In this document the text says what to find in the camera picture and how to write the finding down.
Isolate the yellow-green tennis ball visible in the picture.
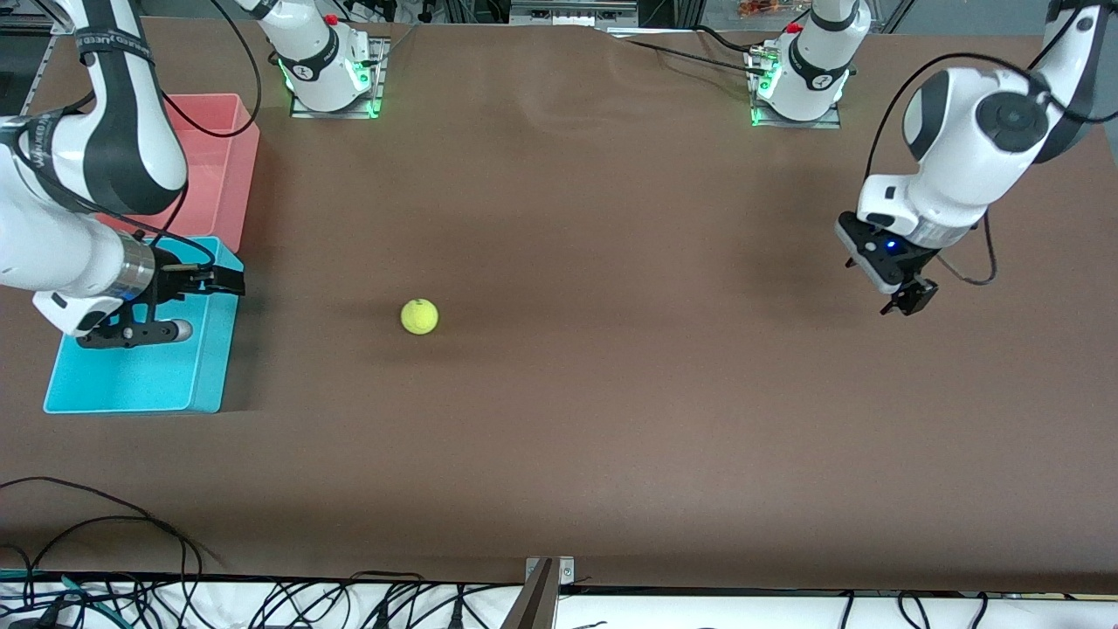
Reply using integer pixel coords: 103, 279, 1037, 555
400, 298, 439, 336

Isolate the pink plastic bin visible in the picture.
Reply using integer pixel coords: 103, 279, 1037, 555
94, 93, 261, 254

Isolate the blue plastic bin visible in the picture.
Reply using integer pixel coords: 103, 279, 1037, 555
44, 236, 245, 415

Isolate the aluminium profile bar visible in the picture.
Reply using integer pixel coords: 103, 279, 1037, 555
17, 0, 71, 37

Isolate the brown table cover sheet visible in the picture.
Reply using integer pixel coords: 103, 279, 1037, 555
0, 17, 1118, 595

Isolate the grey metal pole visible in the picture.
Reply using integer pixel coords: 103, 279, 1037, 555
500, 559, 560, 629

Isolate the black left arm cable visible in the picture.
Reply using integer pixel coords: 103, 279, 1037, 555
865, 0, 1089, 287

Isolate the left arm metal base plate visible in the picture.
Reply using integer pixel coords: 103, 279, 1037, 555
747, 44, 843, 130

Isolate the black looped cable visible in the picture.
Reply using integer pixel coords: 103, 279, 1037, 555
16, 515, 207, 629
0, 476, 224, 570

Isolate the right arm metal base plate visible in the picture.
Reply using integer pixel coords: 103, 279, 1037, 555
290, 37, 390, 120

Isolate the black cable to arm base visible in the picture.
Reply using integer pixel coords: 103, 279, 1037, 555
622, 37, 771, 74

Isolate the teal cable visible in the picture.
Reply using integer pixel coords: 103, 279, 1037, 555
0, 569, 120, 618

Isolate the aluminium frame rack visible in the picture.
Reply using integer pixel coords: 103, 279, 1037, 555
509, 0, 640, 28

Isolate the small metal table bracket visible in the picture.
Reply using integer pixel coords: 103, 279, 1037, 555
525, 556, 576, 585

